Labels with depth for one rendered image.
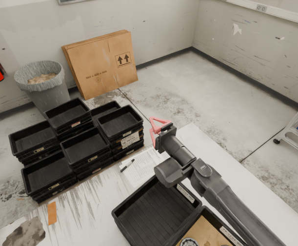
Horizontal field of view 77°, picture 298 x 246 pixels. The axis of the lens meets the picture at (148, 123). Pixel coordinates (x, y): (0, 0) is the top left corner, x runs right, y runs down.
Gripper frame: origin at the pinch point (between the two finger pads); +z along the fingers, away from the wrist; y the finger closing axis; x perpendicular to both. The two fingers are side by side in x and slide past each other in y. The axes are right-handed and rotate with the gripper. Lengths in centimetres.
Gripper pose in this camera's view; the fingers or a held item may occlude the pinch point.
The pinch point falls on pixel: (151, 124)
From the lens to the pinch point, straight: 66.5
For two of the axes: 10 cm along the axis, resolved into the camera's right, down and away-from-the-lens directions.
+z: -5.8, -6.1, 5.5
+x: 8.2, -4.3, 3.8
